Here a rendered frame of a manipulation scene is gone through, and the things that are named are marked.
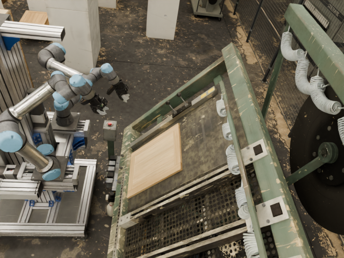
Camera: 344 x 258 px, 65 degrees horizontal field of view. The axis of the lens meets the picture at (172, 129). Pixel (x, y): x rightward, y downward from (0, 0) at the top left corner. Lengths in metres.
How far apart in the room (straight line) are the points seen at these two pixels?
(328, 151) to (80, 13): 3.54
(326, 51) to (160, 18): 4.40
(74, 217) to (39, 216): 0.33
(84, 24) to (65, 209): 2.55
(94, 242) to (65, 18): 2.96
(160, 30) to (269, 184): 4.88
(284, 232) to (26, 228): 2.34
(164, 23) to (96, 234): 4.18
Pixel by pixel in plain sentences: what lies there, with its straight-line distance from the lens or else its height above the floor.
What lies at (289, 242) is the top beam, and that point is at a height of 1.84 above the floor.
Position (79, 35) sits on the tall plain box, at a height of 0.72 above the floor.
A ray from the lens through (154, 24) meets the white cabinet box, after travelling 5.79.
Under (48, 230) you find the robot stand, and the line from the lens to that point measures 2.92.
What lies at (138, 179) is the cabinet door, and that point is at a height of 0.99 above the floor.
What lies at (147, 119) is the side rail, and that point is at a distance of 2.52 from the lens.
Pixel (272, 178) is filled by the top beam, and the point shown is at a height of 1.85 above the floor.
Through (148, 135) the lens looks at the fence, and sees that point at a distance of 2.32.
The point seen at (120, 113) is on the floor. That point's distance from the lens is 4.05.
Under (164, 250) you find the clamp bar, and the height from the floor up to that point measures 1.28.
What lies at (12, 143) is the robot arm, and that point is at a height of 1.61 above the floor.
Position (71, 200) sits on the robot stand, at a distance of 3.01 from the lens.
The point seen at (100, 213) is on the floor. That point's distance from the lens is 3.14.
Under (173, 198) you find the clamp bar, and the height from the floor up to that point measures 1.35.
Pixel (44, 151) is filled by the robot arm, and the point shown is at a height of 1.27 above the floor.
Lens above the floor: 2.83
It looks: 46 degrees down
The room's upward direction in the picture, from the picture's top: 11 degrees clockwise
